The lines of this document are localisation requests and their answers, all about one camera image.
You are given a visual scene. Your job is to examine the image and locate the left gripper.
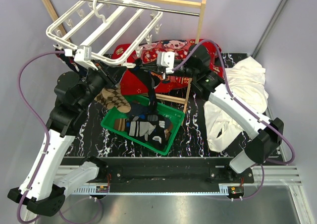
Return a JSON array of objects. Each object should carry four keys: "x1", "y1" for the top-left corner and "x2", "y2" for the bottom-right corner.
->
[{"x1": 78, "y1": 59, "x2": 128, "y2": 110}]

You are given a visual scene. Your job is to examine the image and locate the beige argyle sock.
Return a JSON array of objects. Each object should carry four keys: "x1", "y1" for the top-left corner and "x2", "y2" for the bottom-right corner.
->
[{"x1": 95, "y1": 85, "x2": 131, "y2": 113}]

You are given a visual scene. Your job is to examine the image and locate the navy santa christmas sock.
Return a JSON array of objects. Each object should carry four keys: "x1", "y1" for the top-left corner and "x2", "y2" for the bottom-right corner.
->
[{"x1": 56, "y1": 54, "x2": 87, "y2": 77}]

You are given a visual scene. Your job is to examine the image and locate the black blue sports sock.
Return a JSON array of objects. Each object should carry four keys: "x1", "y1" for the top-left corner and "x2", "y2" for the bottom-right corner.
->
[{"x1": 129, "y1": 67, "x2": 161, "y2": 115}]

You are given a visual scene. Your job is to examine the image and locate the white plastic clip hanger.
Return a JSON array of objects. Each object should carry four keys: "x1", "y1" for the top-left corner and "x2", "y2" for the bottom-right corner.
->
[{"x1": 46, "y1": 0, "x2": 163, "y2": 68}]

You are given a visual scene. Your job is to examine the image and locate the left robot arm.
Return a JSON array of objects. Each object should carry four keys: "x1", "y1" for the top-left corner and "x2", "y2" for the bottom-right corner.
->
[{"x1": 8, "y1": 66, "x2": 125, "y2": 217}]

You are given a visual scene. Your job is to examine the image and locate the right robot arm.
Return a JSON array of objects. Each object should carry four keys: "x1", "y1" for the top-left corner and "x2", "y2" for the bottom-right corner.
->
[{"x1": 131, "y1": 43, "x2": 284, "y2": 183}]

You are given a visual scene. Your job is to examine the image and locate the red printed pillow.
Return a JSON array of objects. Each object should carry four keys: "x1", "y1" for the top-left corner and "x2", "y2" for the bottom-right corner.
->
[{"x1": 120, "y1": 39, "x2": 223, "y2": 95}]

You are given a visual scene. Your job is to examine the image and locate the green plastic basket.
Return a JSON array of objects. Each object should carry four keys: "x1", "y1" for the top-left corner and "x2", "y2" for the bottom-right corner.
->
[{"x1": 101, "y1": 95, "x2": 185, "y2": 156}]

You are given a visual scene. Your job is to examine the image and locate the brown striped sock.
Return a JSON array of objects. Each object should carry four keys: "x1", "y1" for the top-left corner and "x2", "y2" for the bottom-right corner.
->
[{"x1": 113, "y1": 118, "x2": 126, "y2": 131}]

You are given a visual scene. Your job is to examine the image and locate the black grey sports sock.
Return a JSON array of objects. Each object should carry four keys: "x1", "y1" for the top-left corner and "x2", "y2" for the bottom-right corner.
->
[{"x1": 124, "y1": 114, "x2": 173, "y2": 150}]

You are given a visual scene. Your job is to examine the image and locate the metal hanging rod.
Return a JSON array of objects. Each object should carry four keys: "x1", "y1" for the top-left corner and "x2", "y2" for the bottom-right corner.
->
[{"x1": 81, "y1": 0, "x2": 200, "y2": 17}]

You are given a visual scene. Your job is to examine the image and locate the white crumpled cloth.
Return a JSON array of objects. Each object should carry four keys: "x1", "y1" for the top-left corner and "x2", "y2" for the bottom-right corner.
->
[{"x1": 204, "y1": 56, "x2": 268, "y2": 153}]

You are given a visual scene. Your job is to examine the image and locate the black base crossbar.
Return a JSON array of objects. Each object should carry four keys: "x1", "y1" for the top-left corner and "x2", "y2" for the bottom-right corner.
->
[{"x1": 54, "y1": 156, "x2": 256, "y2": 185}]

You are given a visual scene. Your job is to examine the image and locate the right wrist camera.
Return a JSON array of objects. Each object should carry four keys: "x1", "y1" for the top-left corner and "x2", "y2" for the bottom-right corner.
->
[{"x1": 156, "y1": 52, "x2": 175, "y2": 74}]

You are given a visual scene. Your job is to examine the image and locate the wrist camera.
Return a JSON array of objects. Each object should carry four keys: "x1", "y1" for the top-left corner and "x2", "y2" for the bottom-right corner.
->
[
  {"x1": 64, "y1": 45, "x2": 98, "y2": 70},
  {"x1": 156, "y1": 52, "x2": 175, "y2": 74}
]

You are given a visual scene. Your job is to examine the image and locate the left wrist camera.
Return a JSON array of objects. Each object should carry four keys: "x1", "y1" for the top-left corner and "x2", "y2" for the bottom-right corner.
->
[{"x1": 64, "y1": 45, "x2": 98, "y2": 70}]

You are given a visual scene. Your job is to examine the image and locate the wooden clothes rack frame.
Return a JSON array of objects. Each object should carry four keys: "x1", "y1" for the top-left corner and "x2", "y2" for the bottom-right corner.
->
[{"x1": 34, "y1": 0, "x2": 207, "y2": 114}]

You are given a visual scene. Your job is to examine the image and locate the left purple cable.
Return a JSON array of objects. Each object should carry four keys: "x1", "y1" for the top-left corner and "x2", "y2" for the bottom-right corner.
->
[{"x1": 16, "y1": 51, "x2": 67, "y2": 224}]

